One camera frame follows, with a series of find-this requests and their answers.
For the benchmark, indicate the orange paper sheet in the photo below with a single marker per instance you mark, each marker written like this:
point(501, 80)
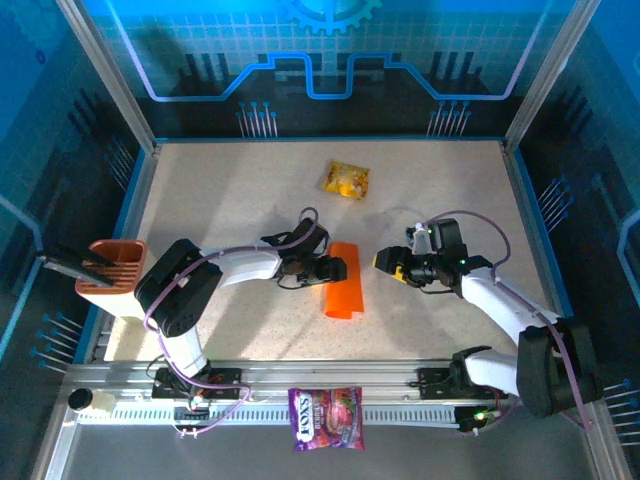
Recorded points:
point(345, 300)

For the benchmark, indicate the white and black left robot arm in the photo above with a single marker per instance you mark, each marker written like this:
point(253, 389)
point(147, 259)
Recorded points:
point(240, 262)

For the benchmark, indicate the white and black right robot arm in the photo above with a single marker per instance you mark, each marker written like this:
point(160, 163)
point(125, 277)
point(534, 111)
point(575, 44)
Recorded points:
point(500, 305)

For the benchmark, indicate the yellow snack packet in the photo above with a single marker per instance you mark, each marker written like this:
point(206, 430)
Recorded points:
point(345, 179)

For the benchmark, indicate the purple candy bag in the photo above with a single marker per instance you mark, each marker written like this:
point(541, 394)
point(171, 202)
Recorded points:
point(325, 417)

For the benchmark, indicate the small controller board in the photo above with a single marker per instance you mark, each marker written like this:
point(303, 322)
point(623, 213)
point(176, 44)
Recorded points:
point(475, 419)
point(196, 404)

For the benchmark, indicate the orange and beige utensil holder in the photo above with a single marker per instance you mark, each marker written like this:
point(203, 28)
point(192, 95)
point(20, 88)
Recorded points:
point(125, 277)

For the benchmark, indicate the black thin stick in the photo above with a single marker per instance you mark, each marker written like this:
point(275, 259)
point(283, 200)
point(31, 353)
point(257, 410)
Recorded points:
point(95, 257)

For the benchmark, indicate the black flat tool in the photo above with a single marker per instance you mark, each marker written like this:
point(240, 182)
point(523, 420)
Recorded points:
point(75, 270)

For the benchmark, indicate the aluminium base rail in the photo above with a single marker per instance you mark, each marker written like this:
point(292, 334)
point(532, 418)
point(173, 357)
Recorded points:
point(325, 372)

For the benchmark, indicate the aluminium side rail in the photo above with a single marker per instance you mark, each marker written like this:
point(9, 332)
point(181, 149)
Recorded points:
point(526, 215)
point(131, 215)

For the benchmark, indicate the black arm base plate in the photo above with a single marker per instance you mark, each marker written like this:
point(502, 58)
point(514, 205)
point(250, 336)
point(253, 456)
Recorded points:
point(227, 380)
point(432, 382)

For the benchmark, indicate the aluminium frame post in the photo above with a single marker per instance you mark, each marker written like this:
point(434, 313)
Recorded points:
point(547, 75)
point(111, 75)

